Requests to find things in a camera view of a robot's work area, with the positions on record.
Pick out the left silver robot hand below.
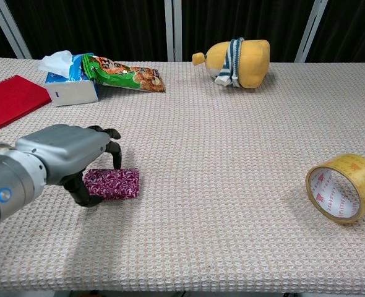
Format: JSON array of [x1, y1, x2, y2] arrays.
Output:
[[15, 124, 123, 208]]

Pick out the blue white tissue box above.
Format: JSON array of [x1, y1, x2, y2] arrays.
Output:
[[44, 53, 100, 107]]

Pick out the red spiral notebook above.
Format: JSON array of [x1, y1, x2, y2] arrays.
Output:
[[0, 74, 53, 137]]

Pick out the white tissue sheet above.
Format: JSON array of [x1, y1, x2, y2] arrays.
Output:
[[37, 49, 74, 78]]

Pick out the green snack bag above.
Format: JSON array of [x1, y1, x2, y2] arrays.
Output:
[[82, 53, 166, 93]]

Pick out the beige woven tablecloth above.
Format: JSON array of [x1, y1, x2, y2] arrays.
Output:
[[0, 57, 365, 295]]

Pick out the blue white striped scarf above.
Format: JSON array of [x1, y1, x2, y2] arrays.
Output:
[[214, 37, 245, 88]]

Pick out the yellow plush toy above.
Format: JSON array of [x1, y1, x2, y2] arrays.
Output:
[[192, 37, 271, 90]]

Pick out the yellow packing tape roll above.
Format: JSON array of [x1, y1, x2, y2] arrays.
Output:
[[305, 153, 365, 224]]

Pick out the white metal frame post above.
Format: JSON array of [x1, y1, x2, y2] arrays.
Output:
[[164, 0, 183, 62], [0, 0, 33, 59], [294, 0, 329, 62]]

